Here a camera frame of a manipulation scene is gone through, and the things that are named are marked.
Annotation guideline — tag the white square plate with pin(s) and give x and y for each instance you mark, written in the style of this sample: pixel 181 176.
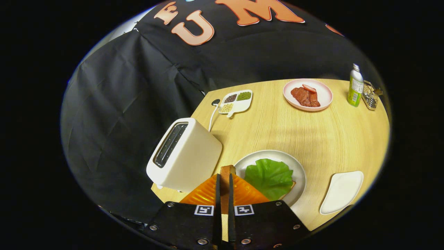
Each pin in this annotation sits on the white square plate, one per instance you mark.
pixel 341 192

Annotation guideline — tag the white round plate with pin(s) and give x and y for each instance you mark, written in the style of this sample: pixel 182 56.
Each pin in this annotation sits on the white round plate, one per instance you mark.
pixel 301 173

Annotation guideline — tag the white divided condiment dish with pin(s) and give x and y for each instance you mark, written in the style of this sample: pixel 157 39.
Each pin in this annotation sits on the white divided condiment dish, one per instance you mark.
pixel 239 106

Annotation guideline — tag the toasted bread slice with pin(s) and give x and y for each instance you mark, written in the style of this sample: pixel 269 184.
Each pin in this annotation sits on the toasted bread slice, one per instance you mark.
pixel 227 172

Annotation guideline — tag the white bread slice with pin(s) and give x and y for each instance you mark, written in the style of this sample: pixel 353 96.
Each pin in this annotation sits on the white bread slice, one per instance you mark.
pixel 292 185

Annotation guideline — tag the silver bottle green label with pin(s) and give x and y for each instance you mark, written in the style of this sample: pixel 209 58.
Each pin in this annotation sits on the silver bottle green label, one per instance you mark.
pixel 355 88

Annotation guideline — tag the green lettuce leaf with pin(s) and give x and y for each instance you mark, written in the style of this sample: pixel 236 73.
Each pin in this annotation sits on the green lettuce leaf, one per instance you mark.
pixel 270 178

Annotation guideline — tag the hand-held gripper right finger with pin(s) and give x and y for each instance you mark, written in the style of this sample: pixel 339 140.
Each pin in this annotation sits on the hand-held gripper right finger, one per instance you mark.
pixel 267 222

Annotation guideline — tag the black backdrop cloth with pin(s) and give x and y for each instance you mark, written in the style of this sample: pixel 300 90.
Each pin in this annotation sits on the black backdrop cloth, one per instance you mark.
pixel 138 86

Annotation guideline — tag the red sausage slice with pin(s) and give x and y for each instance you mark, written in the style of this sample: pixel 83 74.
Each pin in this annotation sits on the red sausage slice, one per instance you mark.
pixel 308 88

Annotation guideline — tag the white toaster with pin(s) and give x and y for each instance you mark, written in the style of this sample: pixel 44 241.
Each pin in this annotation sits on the white toaster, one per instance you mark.
pixel 194 156

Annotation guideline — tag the brown meat pieces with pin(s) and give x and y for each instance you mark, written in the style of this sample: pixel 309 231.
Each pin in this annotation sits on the brown meat pieces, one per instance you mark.
pixel 305 98

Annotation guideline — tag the pink round plate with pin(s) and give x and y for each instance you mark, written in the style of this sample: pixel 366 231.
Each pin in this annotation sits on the pink round plate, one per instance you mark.
pixel 324 93

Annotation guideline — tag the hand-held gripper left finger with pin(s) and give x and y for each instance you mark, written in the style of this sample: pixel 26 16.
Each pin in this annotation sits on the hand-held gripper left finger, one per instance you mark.
pixel 187 222

